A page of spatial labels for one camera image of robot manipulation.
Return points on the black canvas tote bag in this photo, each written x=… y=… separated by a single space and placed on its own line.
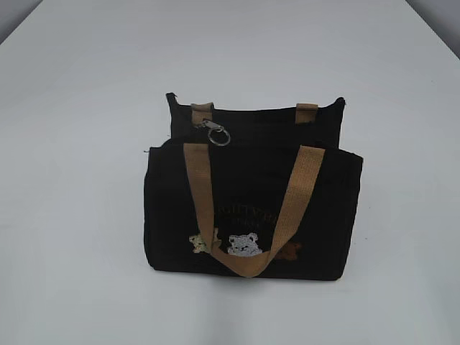
x=279 y=201

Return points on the silver key ring clip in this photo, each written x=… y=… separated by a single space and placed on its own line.
x=216 y=133

